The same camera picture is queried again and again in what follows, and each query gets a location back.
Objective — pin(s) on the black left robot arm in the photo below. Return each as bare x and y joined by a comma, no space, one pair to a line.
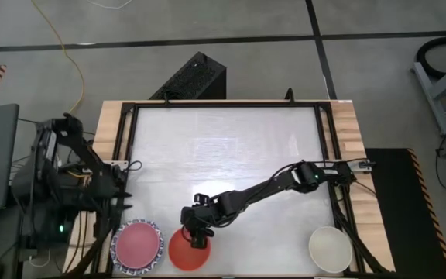
52,186

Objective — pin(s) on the pink bowl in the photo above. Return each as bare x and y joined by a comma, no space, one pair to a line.
138,246

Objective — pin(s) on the black metal table frame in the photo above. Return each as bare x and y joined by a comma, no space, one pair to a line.
227,104

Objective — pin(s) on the red bowl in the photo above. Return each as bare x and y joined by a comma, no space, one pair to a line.
188,259

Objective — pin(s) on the black computer tower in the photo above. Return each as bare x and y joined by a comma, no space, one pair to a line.
194,79

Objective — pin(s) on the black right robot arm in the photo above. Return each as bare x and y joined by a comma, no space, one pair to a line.
269,188

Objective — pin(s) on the white bowl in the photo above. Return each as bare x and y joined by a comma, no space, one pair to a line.
330,249

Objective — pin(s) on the grey metal stand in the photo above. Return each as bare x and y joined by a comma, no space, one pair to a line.
432,100

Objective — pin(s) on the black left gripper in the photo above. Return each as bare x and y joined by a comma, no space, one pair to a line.
110,191

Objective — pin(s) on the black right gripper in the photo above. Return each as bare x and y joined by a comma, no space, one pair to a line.
200,215

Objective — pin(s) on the blue patterned paper plate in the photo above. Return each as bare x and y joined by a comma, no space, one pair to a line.
138,272

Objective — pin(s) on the black frame bracket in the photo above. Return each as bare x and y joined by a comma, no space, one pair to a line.
289,96

